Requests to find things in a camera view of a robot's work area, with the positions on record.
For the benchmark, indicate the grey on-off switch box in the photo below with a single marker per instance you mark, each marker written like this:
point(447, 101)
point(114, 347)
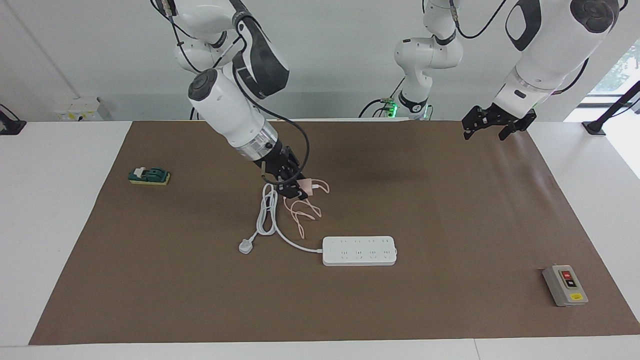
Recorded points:
point(565, 287)

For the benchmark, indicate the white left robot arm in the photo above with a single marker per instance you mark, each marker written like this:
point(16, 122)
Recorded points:
point(550, 40)

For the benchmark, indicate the brown table mat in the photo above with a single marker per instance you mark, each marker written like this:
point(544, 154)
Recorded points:
point(450, 225)

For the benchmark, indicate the window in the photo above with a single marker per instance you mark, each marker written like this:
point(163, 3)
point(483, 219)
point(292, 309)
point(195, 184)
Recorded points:
point(625, 70)

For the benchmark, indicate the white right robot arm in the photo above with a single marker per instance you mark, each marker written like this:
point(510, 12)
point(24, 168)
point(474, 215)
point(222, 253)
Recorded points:
point(225, 110)

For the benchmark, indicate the pink charger block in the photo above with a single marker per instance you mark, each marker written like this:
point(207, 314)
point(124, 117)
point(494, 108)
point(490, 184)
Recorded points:
point(305, 185)

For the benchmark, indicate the small black table clamp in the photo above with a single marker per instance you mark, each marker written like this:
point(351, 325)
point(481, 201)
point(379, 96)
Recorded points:
point(10, 127)

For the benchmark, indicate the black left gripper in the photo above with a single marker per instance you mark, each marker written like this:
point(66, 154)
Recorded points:
point(495, 116)

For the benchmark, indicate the white wall outlet box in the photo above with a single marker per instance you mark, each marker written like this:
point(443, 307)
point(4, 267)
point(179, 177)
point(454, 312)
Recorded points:
point(80, 110)

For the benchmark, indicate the white power strip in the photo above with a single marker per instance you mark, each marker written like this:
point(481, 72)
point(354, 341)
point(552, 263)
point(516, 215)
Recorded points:
point(360, 252)

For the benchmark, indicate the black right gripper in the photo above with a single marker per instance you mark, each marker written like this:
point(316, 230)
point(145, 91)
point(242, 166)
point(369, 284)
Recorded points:
point(277, 162)

